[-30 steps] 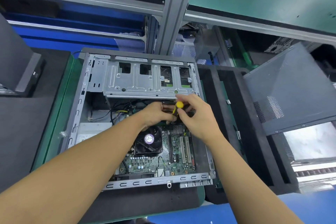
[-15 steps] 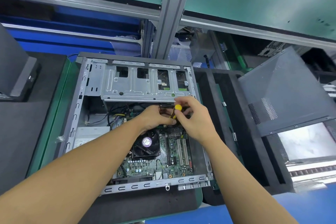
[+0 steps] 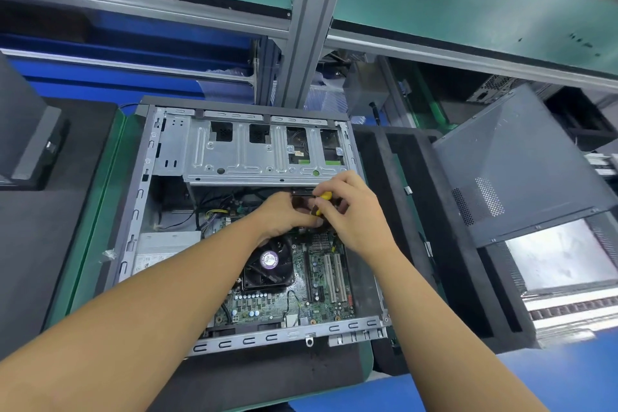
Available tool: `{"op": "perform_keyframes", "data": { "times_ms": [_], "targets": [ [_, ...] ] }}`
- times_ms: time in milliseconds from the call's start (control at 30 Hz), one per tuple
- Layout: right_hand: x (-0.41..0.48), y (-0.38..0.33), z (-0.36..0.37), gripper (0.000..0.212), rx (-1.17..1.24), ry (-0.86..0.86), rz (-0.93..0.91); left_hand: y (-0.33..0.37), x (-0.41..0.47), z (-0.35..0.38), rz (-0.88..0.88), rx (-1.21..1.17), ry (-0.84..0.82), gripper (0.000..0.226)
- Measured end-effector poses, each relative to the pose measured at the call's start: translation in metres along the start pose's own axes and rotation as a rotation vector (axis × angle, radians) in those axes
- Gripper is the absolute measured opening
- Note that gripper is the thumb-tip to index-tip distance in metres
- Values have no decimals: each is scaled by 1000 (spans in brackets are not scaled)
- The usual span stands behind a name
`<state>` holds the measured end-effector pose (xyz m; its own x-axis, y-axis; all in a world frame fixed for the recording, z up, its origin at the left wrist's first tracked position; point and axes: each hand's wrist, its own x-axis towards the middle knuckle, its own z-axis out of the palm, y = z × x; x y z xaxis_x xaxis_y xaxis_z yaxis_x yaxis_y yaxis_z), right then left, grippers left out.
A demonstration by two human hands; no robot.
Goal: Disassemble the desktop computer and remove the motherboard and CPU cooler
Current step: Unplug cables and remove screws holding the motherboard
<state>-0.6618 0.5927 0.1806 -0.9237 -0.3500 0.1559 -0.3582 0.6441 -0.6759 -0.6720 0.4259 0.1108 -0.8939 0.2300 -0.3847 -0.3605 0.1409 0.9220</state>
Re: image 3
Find blue plastic crate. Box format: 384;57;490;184
0;6;262;109

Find person's left forearm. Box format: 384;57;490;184
0;218;276;412

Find clear plastic bag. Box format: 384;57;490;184
309;73;363;120

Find thick aluminium frame post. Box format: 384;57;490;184
273;0;355;109

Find person's right forearm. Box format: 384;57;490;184
369;243;548;412

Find grey case side panel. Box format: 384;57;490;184
431;85;618;248

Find silver power supply unit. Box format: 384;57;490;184
130;230;204;277

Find green motherboard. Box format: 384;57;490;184
207;199;363;331

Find scattered small black screws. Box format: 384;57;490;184
568;32;598;49

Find distant computer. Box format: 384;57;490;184
465;73;527;104

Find grey metal conveyor plate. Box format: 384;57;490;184
504;216;618;292

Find aluminium conveyor frame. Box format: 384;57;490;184
521;276;618;348

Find silver computer case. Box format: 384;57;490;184
0;54;69;191

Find dark grey computer case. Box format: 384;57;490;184
91;98;389;358

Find person's right hand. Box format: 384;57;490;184
311;171;400;263

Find black divided foam tray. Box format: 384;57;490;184
352;125;537;377

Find black CPU fan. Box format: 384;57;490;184
241;236;297;292

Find yellow black handled screwdriver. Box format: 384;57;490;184
309;191;334;215

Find person's left hand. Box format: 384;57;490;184
246;191;326;242

